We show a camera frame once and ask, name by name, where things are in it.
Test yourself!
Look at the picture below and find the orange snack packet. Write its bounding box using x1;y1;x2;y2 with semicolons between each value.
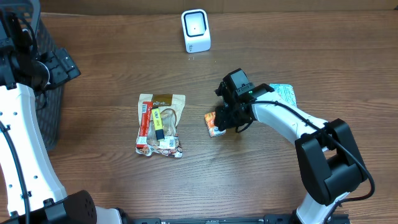
204;111;226;138

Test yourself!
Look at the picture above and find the teal snack packet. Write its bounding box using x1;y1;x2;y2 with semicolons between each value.
269;83;297;107

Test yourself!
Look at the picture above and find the yellow black item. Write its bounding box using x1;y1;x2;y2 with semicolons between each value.
151;108;164;141

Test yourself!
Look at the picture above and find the red item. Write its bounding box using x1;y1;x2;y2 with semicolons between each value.
136;101;153;148

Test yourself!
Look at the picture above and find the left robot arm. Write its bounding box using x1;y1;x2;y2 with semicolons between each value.
1;11;132;223

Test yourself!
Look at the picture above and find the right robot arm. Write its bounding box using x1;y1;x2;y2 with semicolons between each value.
215;80;375;223

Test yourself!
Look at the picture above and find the white barcode scanner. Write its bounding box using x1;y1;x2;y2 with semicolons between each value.
181;9;211;54

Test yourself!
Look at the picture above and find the grey plastic mesh basket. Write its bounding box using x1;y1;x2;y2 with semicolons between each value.
1;0;63;151

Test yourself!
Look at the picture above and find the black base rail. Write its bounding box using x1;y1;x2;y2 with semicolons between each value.
130;213;351;224

